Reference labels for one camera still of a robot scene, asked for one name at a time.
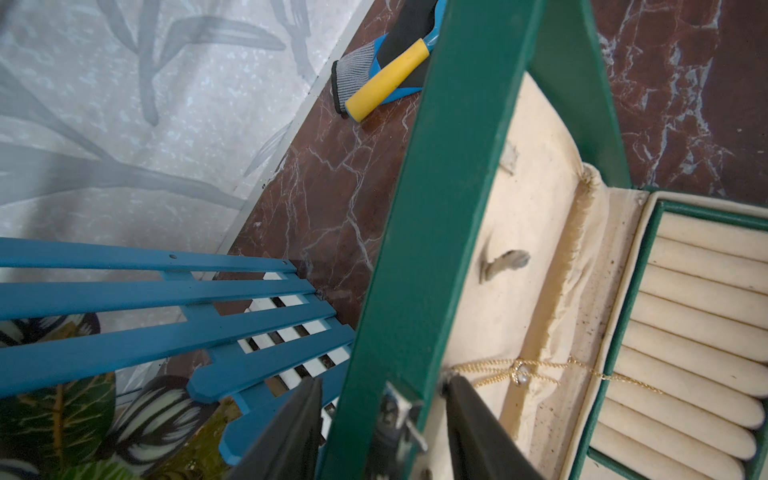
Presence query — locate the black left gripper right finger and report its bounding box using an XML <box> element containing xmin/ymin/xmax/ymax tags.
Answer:
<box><xmin>442</xmin><ymin>375</ymin><xmax>541</xmax><ymax>479</ymax></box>

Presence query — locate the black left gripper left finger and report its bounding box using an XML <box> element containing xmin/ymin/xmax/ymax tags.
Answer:
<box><xmin>227</xmin><ymin>377</ymin><xmax>323</xmax><ymax>479</ymax></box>

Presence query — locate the gold jewelry chain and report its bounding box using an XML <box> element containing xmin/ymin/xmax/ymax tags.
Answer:
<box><xmin>446</xmin><ymin>355</ymin><xmax>664</xmax><ymax>397</ymax></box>

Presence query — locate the green jewelry box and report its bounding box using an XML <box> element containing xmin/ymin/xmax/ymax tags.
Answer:
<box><xmin>319</xmin><ymin>1</ymin><xmax>767</xmax><ymax>479</ymax></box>

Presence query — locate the blue white picket plant stand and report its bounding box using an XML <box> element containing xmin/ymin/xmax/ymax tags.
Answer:
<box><xmin>1</xmin><ymin>238</ymin><xmax>355</xmax><ymax>470</ymax></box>

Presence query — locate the glass vase with artificial plants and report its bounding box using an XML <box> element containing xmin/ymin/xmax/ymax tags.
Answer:
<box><xmin>0</xmin><ymin>313</ymin><xmax>241</xmax><ymax>480</ymax></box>

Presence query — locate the black blue garden glove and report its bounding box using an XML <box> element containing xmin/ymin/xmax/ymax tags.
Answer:
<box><xmin>330</xmin><ymin>0</ymin><xmax>447</xmax><ymax>118</ymax></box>

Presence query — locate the blue fork yellow handle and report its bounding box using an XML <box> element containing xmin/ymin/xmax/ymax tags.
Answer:
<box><xmin>344</xmin><ymin>0</ymin><xmax>448</xmax><ymax>124</ymax></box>

